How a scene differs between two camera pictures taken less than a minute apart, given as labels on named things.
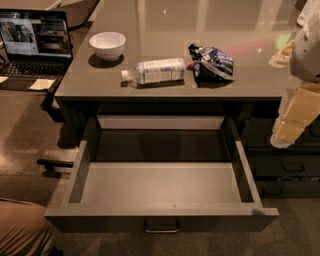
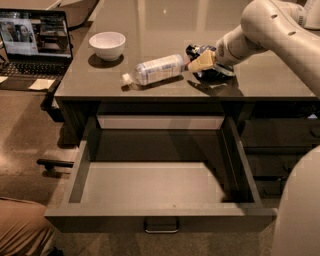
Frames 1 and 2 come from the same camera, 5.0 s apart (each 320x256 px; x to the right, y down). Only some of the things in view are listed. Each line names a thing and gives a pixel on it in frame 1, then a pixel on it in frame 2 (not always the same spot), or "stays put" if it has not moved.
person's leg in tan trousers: x=24 y=231 stays put
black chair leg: x=51 y=164 stays put
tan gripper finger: x=298 y=107 to x=205 y=61
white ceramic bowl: x=108 y=46 stays put
